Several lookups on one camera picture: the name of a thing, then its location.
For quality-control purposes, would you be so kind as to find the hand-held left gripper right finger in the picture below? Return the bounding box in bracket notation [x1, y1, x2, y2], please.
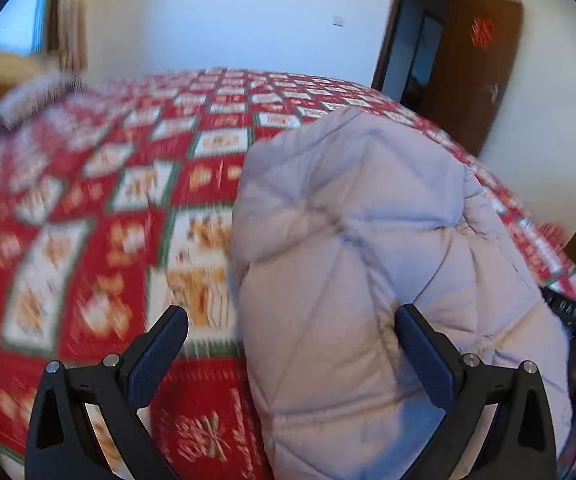
[395, 302, 558, 480]

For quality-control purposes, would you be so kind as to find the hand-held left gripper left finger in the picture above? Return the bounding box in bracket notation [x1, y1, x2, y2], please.
[24, 305, 189, 480]

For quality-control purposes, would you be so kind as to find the grey quilted down jacket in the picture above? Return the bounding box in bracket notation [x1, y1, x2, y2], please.
[228, 106, 576, 480]

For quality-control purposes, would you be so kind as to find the red printed checkered blanket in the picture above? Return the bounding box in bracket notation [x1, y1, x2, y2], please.
[0, 67, 576, 480]

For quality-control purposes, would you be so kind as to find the brown wooden door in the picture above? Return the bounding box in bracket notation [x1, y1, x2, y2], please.
[420, 0, 525, 159]

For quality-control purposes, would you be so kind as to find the grey fur trim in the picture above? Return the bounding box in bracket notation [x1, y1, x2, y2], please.
[0, 71, 85, 137]

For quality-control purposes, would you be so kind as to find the red paper door decoration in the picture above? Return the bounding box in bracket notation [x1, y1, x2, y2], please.
[470, 17, 495, 48]

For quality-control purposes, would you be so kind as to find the beige curtain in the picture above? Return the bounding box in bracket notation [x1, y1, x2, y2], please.
[45, 0, 90, 75]

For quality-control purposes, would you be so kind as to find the dark wooden door frame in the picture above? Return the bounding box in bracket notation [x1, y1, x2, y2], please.
[370, 0, 464, 107]

